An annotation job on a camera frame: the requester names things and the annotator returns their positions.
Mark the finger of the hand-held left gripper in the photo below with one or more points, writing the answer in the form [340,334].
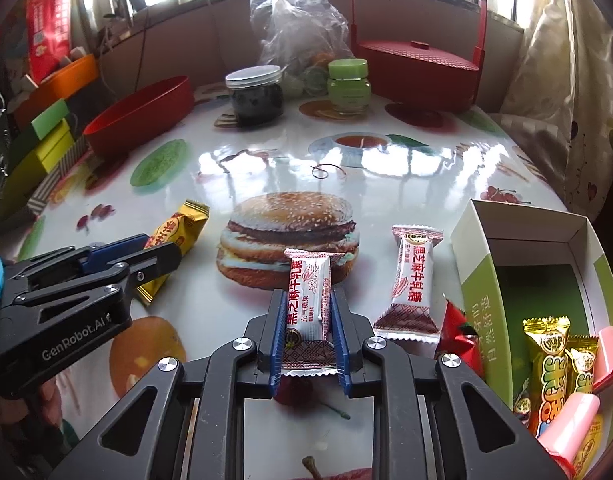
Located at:
[154,262]
[111,256]

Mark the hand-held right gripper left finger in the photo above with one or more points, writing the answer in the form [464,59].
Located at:
[275,342]

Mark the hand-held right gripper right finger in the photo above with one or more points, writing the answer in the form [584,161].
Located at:
[340,345]

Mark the yellow snack packet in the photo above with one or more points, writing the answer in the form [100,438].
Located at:
[179,232]
[588,445]

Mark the white and red nougat candy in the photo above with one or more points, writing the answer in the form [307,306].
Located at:
[411,285]
[309,300]

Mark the green and white cardboard box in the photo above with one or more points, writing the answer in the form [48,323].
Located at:
[481,285]

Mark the long gold snack bar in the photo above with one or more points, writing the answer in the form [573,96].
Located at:
[581,365]
[548,370]

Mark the person's left hand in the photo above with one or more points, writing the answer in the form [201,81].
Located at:
[49,405]

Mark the striped box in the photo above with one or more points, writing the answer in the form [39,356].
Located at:
[61,180]

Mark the yellow-green box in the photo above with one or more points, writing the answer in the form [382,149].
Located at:
[41,160]

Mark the red snack packet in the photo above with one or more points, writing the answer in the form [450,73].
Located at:
[461,335]

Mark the red bowl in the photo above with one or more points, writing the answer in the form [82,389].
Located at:
[136,115]

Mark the orange box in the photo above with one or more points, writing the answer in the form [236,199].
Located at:
[56,85]

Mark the dark jar with silver lid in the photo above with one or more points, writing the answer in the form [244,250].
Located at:
[254,97]

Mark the red snack bag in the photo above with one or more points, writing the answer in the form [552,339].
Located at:
[51,25]

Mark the green jar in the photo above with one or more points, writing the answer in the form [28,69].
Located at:
[349,87]

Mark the clear plastic bag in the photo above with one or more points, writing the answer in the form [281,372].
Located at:
[296,20]

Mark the red basket with lid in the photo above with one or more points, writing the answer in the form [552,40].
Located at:
[416,70]

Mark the cream patterned curtain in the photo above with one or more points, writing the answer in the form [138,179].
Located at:
[576,85]

